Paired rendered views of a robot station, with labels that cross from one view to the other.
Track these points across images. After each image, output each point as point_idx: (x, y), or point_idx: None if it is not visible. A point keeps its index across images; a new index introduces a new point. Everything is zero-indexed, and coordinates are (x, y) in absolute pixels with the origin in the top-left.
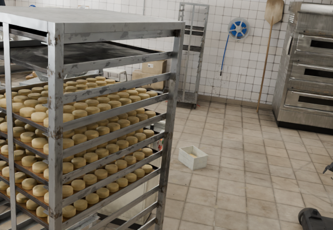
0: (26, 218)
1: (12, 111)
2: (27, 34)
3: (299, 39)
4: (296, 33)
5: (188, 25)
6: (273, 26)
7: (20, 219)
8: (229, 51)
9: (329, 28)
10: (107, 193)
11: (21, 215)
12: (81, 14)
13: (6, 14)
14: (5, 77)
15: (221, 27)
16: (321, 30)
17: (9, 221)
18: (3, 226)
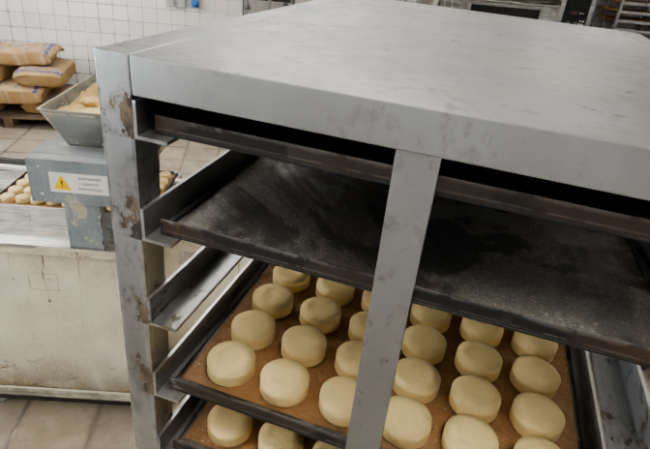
0: (79, 416)
1: (345, 427)
2: (578, 213)
3: (454, 4)
4: None
5: None
6: None
7: (68, 422)
8: None
9: None
10: None
11: (66, 412)
12: (485, 45)
13: (457, 121)
14: (363, 346)
15: None
16: None
17: (45, 433)
18: (38, 448)
